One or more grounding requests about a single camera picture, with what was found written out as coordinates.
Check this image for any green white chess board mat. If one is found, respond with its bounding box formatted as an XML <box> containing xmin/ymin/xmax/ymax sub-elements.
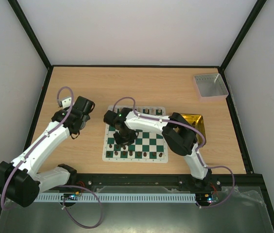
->
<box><xmin>102</xmin><ymin>105</ymin><xmax>170</xmax><ymax>164</ymax></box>

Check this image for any gold metal tin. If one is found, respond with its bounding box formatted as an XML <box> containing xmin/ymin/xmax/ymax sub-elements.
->
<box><xmin>181</xmin><ymin>114</ymin><xmax>206</xmax><ymax>144</ymax></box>

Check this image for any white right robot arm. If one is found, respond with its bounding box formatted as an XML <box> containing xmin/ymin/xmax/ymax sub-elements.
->
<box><xmin>103</xmin><ymin>107</ymin><xmax>212</xmax><ymax>190</ymax></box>

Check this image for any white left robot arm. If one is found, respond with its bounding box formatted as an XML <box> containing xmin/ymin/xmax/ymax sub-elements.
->
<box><xmin>0</xmin><ymin>96</ymin><xmax>95</xmax><ymax>208</ymax></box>

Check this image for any silver pink tin lid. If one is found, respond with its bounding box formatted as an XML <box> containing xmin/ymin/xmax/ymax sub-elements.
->
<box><xmin>193</xmin><ymin>73</ymin><xmax>229</xmax><ymax>101</ymax></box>

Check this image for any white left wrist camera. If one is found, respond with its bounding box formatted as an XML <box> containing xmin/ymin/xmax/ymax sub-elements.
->
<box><xmin>57</xmin><ymin>97</ymin><xmax>73</xmax><ymax>109</ymax></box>

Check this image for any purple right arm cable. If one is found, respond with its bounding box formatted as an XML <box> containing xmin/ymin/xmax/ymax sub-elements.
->
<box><xmin>112</xmin><ymin>96</ymin><xmax>235</xmax><ymax>209</ymax></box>

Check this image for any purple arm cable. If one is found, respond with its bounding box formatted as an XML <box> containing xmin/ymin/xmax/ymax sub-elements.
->
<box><xmin>0</xmin><ymin>86</ymin><xmax>103</xmax><ymax>229</ymax></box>
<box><xmin>112</xmin><ymin>96</ymin><xmax>235</xmax><ymax>209</ymax></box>

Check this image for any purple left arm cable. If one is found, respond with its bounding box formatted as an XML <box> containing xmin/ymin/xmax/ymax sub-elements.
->
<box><xmin>0</xmin><ymin>86</ymin><xmax>103</xmax><ymax>229</ymax></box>

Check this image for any grey slotted cable duct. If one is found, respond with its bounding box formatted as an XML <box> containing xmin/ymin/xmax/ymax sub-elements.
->
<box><xmin>35</xmin><ymin>193</ymin><xmax>196</xmax><ymax>203</ymax></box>

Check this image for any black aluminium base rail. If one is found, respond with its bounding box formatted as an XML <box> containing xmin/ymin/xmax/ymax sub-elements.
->
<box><xmin>68</xmin><ymin>173</ymin><xmax>266</xmax><ymax>192</ymax></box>

